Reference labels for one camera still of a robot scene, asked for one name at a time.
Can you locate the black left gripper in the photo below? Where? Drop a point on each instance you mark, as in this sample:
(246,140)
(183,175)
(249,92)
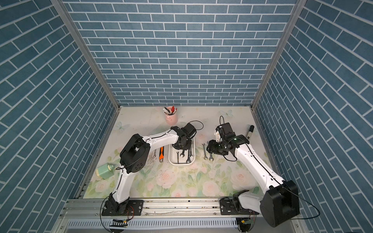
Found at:
(189,146)

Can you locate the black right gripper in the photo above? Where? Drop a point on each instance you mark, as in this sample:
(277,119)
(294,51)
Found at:
(211,147)

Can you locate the orange black adjustable wrench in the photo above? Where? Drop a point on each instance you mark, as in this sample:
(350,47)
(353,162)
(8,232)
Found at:
(161,154)

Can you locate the large silver combination wrench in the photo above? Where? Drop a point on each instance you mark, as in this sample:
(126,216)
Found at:
(210,153)

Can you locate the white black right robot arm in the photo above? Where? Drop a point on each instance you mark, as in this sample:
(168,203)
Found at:
(280,201)

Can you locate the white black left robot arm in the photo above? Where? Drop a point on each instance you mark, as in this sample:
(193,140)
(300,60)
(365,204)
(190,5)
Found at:
(134,156)

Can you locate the white plastic storage box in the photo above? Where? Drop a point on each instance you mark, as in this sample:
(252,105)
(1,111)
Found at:
(183,155)

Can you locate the silver double open-end wrench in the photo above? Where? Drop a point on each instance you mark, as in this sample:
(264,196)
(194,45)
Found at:
(189,157)

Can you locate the pink pen cup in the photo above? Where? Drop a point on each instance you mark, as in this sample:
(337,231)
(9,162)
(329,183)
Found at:
(171,119)

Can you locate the beige black stapler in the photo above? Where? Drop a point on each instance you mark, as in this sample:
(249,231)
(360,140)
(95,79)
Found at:
(250,132)

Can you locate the green glue bottle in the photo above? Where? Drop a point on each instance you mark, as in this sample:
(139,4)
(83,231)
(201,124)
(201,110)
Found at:
(105,171)

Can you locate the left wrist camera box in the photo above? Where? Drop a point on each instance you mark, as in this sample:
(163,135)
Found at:
(189,130)

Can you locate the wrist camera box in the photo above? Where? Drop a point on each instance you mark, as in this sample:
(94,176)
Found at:
(224,132)
(189,130)

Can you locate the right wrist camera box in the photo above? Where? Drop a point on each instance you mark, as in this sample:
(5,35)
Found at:
(224,132)

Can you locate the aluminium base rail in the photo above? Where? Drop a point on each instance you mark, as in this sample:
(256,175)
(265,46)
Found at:
(159,213)

